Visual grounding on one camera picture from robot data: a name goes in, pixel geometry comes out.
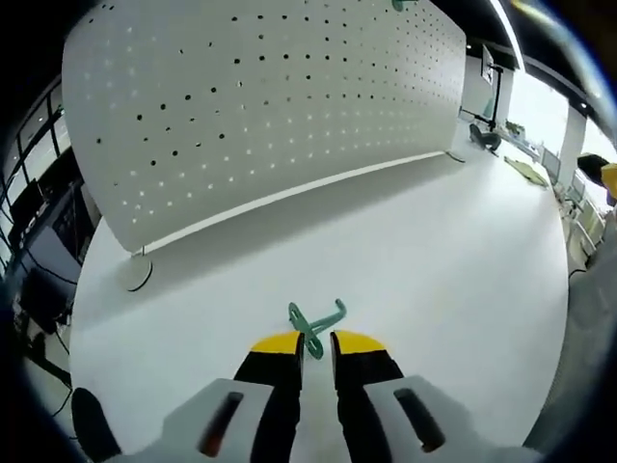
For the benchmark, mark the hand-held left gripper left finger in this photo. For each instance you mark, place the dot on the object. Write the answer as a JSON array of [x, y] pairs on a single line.
[[270, 400]]

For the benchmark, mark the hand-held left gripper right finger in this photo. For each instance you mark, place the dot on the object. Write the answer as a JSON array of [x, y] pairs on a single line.
[[361, 400]]

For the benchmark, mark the green hook assembly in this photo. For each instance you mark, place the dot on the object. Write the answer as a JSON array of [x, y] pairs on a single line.
[[296, 316], [400, 4]]

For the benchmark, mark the white perforated mounting plate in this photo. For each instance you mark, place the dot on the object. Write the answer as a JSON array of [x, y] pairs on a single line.
[[265, 120]]

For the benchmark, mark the person's left hand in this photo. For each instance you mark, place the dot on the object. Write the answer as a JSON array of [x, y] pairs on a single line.
[[91, 419]]

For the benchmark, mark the yellow-green folded cloth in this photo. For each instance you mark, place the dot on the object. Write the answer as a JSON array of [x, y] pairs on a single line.
[[528, 171]]

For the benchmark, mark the small green potted plant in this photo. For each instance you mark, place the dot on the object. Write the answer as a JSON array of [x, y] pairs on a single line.
[[513, 129]]

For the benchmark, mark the black curved device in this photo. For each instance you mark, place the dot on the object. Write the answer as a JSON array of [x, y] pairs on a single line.
[[487, 139]]

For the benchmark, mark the black pole monitor stand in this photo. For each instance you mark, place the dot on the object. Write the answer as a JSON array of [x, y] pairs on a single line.
[[496, 96]]

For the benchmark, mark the long ceiling light strip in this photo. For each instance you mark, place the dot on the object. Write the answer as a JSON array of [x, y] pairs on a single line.
[[506, 29]]

